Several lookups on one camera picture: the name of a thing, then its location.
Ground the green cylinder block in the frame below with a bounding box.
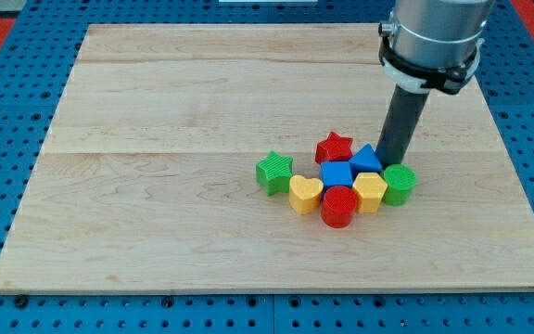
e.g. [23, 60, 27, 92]
[382, 164, 417, 206]

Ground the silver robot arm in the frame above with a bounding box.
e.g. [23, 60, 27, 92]
[378, 0, 494, 95]

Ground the yellow hexagon block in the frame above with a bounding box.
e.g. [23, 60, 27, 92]
[352, 173, 388, 213]

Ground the green star block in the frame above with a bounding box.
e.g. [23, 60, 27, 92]
[256, 150, 293, 196]

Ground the yellow heart block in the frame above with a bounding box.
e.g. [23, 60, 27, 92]
[288, 175, 324, 214]

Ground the blue cube block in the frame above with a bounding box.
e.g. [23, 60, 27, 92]
[320, 161, 353, 191]

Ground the red star block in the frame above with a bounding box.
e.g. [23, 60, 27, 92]
[314, 132, 353, 164]

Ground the red cylinder block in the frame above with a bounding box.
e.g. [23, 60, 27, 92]
[321, 186, 358, 228]

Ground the blue triangle block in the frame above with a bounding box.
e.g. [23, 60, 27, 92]
[349, 144, 382, 178]

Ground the light wooden board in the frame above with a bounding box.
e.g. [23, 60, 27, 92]
[0, 24, 534, 295]

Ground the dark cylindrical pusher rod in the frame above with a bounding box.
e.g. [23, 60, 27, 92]
[375, 85, 429, 168]

